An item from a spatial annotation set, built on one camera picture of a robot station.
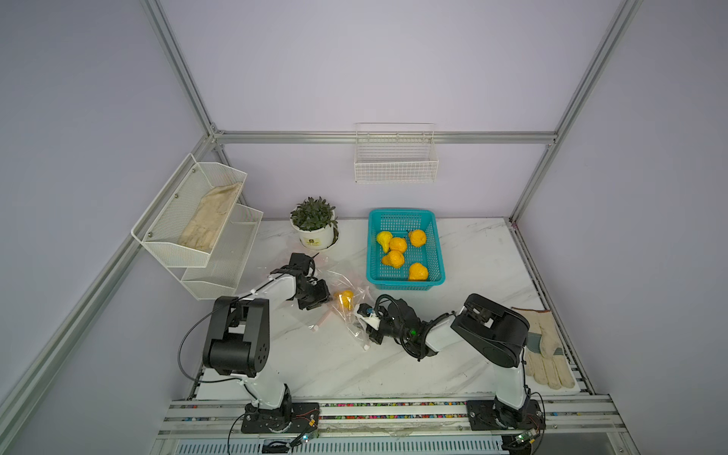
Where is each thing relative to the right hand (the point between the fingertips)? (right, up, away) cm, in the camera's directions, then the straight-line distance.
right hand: (360, 319), depth 91 cm
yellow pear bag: (+14, +25, +14) cm, 32 cm away
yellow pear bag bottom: (-4, +7, -1) cm, 8 cm away
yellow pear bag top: (+12, +20, +10) cm, 25 cm away
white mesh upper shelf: (-49, +30, -15) cm, 59 cm away
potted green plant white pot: (-16, +32, +4) cm, 36 cm away
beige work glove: (+56, -10, -9) cm, 57 cm away
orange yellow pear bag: (+22, +27, +16) cm, 38 cm away
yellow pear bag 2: (+20, +15, +7) cm, 26 cm away
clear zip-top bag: (-6, +2, -2) cm, 7 cm away
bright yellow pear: (+8, +27, +16) cm, 33 cm away
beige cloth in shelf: (-43, +30, -13) cm, 54 cm away
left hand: (-11, +5, +2) cm, 12 cm away
